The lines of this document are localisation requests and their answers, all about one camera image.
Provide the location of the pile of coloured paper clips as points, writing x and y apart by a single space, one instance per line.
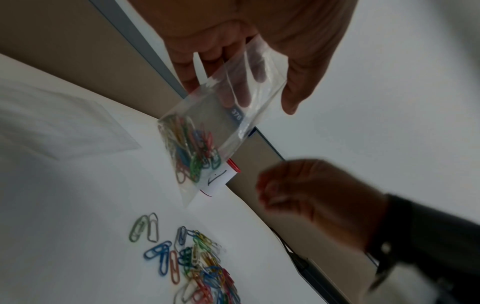
198 261

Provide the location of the flat spare clear bag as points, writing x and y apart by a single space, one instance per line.
67 124

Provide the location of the clear plastic bag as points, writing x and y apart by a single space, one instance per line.
240 89

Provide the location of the red-rimmed white paper cup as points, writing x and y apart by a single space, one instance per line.
219 182

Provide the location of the bunch of bagged paper clips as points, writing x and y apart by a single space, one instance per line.
191 148

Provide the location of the person's left hand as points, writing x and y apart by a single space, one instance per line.
300 29

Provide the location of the person's right hand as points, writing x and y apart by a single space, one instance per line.
330 202

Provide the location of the blue number sign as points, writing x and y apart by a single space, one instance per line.
236 114

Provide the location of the right marker wristband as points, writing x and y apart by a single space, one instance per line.
431 231

